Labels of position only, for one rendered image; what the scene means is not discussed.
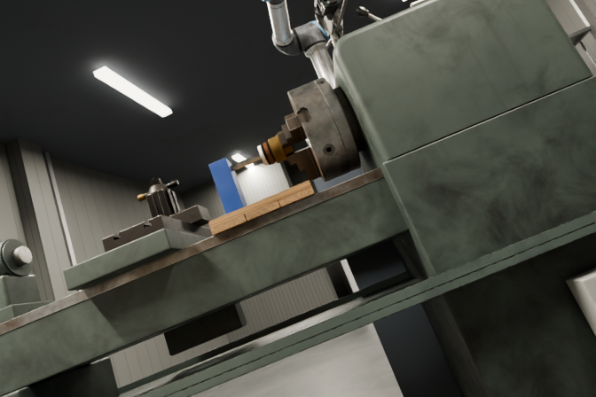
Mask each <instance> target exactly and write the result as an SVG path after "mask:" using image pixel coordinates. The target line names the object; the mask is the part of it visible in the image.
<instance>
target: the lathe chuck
mask: <svg viewBox="0 0 596 397"><path fill-rule="evenodd" d="M287 95H288V97H289V100H290V102H291V105H292V107H293V109H294V113H295V115H298V112H300V111H301V109H302V108H304V109H307V111H308V113H309V115H310V122H308V123H306V122H303V123H302V127H303V130H304V133H305V136H306V138H307V139H306V142H307V145H308V146H309V147H310V149H311V151H312V154H313V156H314V159H315V161H316V162H317V165H318V169H319V171H320V174H321V175H322V176H321V177H322V179H323V180H324V182H327V181H330V180H332V179H334V178H336V177H339V176H341V175H345V174H347V173H349V172H350V164H349V158H348V155H347V153H346V150H345V147H344V144H343V142H342V140H341V135H340V133H339V130H338V129H337V126H336V124H335V121H334V119H333V116H332V114H331V112H330V109H329V107H328V105H327V103H326V101H325V99H324V97H323V95H322V93H321V91H320V89H319V87H318V86H317V84H316V83H315V82H309V83H307V84H305V85H302V86H301V87H298V88H296V89H294V90H290V91H288V92H287ZM327 144H332V145H333V147H334V152H333V153H332V154H330V155H327V154H325V153H324V147H325V146H326V145H327Z"/></svg>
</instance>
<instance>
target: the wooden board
mask: <svg viewBox="0 0 596 397"><path fill-rule="evenodd" d="M314 194H315V192H314V191H313V188H312V186H311V184H310V181H306V182H304V183H300V184H298V185H295V186H294V187H292V188H289V189H287V190H284V191H281V192H279V193H277V194H274V195H272V196H269V197H268V198H264V199H262V200H259V201H257V202H255V203H253V204H251V205H248V206H244V207H242V208H241V209H238V210H236V211H233V212H231V213H229V214H226V215H223V216H221V217H218V218H216V219H214V220H212V221H210V222H208V223H209V226H210V229H211V231H212V234H213V235H214V236H215V235H217V234H220V233H222V232H224V231H226V230H230V229H232V228H235V227H237V226H239V225H241V224H243V223H246V222H249V221H252V220H254V219H256V218H258V217H261V216H263V215H265V214H268V213H271V212H273V211H275V210H278V209H280V208H282V207H284V206H288V205H290V204H293V203H294V202H297V201H299V200H301V199H305V198H307V197H309V196H312V195H314Z"/></svg>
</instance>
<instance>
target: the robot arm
mask: <svg viewBox="0 0 596 397"><path fill-rule="evenodd" d="M263 1H264V2H267V5H268V9H269V13H270V17H271V24H272V29H273V34H272V40H273V43H274V45H275V46H276V48H277V49H278V50H279V51H281V52H283V53H285V54H286V55H291V56H294V55H298V54H301V53H305V55H306V57H308V58H310V59H311V61H312V64H313V66H314V67H315V70H316V72H317V74H318V78H322V77H325V78H326V79H327V80H328V81H329V83H330V85H331V86H332V88H333V89H335V82H334V69H333V61H332V60H331V58H330V55H329V53H328V51H327V49H328V47H326V45H327V43H328V42H329V40H330V38H329V35H330V36H331V37H333V38H335V39H336V40H339V39H340V38H341V37H342V35H343V20H342V21H341V26H340V30H339V32H338V34H336V33H335V32H334V28H333V24H334V25H335V27H337V23H338V19H339V17H340V13H341V10H340V9H339V8H340V4H341V0H314V5H315V8H314V11H315V17H316V20H314V21H311V22H309V23H307V24H304V25H302V26H299V27H296V28H293V29H290V24H289V18H288V12H287V7H286V0H263ZM329 16H332V17H333V19H332V21H331V20H329ZM328 34H329V35H328Z"/></svg>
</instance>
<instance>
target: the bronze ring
mask: <svg viewBox="0 0 596 397"><path fill-rule="evenodd" d="M261 147H262V150H263V154H264V157H265V159H266V160H267V162H268V164H269V165H272V164H274V163H275V162H276V161H277V162H278V163H279V162H282V161H284V160H286V161H288V158H287V156H288V155H290V154H292V153H294V149H293V146H292V145H291V146H288V147H287V148H285V149H283V147H282V145H281V142H280V141H279V138H278V134H276V136H274V137H272V138H270V139H268V142H264V143H262V144H261Z"/></svg>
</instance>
